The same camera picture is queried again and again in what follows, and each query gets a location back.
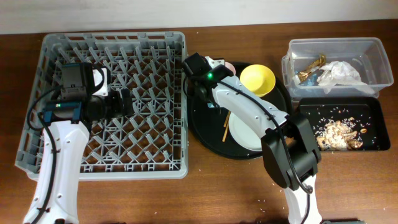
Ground light blue plastic cup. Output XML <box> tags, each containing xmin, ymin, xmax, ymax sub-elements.
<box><xmin>207</xmin><ymin>103</ymin><xmax>218</xmax><ymax>108</ymax></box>

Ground pink plastic cup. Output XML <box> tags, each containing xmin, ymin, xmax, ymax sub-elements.
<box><xmin>224</xmin><ymin>62</ymin><xmax>236</xmax><ymax>75</ymax></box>

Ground yellow plastic bowl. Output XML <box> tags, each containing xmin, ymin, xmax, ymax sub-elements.
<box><xmin>239</xmin><ymin>64</ymin><xmax>276</xmax><ymax>98</ymax></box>

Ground white round plate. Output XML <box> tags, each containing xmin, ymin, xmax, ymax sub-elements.
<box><xmin>228</xmin><ymin>113</ymin><xmax>262</xmax><ymax>152</ymax></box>

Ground white paper napkin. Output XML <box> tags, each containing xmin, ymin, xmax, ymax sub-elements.
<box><xmin>317</xmin><ymin>61</ymin><xmax>376</xmax><ymax>95</ymax></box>

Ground rice and nut shell scraps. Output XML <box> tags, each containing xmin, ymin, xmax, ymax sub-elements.
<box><xmin>312</xmin><ymin>106</ymin><xmax>371</xmax><ymax>151</ymax></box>

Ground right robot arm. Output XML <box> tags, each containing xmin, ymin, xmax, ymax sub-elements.
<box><xmin>182</xmin><ymin>53</ymin><xmax>322</xmax><ymax>224</ymax></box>

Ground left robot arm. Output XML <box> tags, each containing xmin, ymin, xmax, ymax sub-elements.
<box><xmin>24</xmin><ymin>62</ymin><xmax>133</xmax><ymax>223</ymax></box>

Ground grey plastic dishwasher rack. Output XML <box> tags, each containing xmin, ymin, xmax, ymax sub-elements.
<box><xmin>29</xmin><ymin>31</ymin><xmax>188</xmax><ymax>181</ymax></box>

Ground clear plastic waste bin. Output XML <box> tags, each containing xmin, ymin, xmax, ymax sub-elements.
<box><xmin>282</xmin><ymin>37</ymin><xmax>394</xmax><ymax>101</ymax></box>

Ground black rectangular waste tray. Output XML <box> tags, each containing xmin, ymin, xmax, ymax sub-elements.
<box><xmin>298</xmin><ymin>97</ymin><xmax>391</xmax><ymax>152</ymax></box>

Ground left wooden chopstick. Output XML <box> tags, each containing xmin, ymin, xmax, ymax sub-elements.
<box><xmin>223</xmin><ymin>111</ymin><xmax>231</xmax><ymax>128</ymax></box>

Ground wooden chopstick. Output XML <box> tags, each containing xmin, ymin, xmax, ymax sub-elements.
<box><xmin>223</xmin><ymin>111</ymin><xmax>231</xmax><ymax>128</ymax></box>
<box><xmin>222</xmin><ymin>122</ymin><xmax>229</xmax><ymax>142</ymax></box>

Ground round black serving tray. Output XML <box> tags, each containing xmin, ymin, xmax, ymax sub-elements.
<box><xmin>188</xmin><ymin>79</ymin><xmax>294</xmax><ymax>160</ymax></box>

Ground right wooden chopstick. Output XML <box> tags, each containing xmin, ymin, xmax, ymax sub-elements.
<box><xmin>222</xmin><ymin>122</ymin><xmax>229</xmax><ymax>142</ymax></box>

